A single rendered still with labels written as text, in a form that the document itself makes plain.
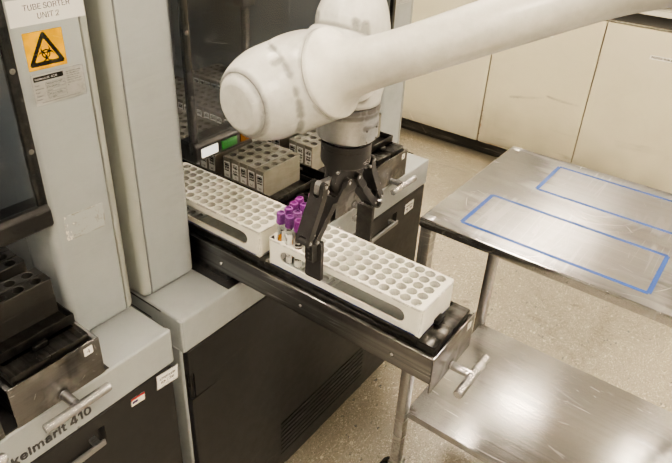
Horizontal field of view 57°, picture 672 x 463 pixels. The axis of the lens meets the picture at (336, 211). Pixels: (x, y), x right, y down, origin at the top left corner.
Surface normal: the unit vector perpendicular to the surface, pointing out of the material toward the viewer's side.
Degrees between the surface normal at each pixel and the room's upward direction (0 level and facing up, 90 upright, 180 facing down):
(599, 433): 0
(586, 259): 0
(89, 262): 90
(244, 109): 94
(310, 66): 58
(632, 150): 90
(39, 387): 90
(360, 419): 0
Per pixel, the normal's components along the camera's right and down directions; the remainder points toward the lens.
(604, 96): -0.62, 0.37
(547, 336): 0.04, -0.86
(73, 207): 0.80, 0.33
